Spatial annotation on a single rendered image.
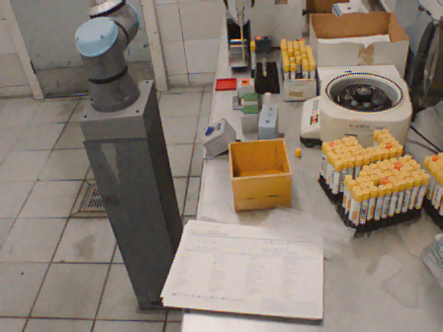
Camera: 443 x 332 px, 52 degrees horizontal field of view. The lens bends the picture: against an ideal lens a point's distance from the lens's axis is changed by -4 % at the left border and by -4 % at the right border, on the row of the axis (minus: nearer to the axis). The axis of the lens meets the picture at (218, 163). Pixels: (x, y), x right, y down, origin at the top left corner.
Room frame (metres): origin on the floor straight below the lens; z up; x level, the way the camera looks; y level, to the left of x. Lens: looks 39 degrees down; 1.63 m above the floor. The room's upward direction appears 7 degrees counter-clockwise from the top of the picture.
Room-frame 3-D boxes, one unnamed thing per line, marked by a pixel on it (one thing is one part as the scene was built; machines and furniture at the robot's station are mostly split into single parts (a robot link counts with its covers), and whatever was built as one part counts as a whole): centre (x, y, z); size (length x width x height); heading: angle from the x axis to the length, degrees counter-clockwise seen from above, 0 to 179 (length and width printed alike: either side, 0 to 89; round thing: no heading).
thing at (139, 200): (1.22, 0.28, 0.44); 0.20 x 0.20 x 0.87; 82
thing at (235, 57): (1.54, -0.12, 0.92); 0.21 x 0.07 x 0.05; 172
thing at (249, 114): (1.09, -0.10, 0.91); 0.05 x 0.04 x 0.07; 82
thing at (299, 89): (1.31, -0.28, 0.91); 0.20 x 0.10 x 0.07; 172
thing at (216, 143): (1.00, -0.03, 0.92); 0.13 x 0.07 x 0.08; 82
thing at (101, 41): (1.22, 0.29, 1.12); 0.13 x 0.12 x 0.14; 166
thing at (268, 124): (1.00, -0.14, 0.92); 0.10 x 0.07 x 0.10; 164
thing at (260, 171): (0.83, -0.09, 0.93); 0.13 x 0.13 x 0.10; 87
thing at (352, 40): (1.39, -0.49, 0.95); 0.29 x 0.25 x 0.15; 82
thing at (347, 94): (1.03, -0.40, 0.97); 0.15 x 0.15 x 0.07
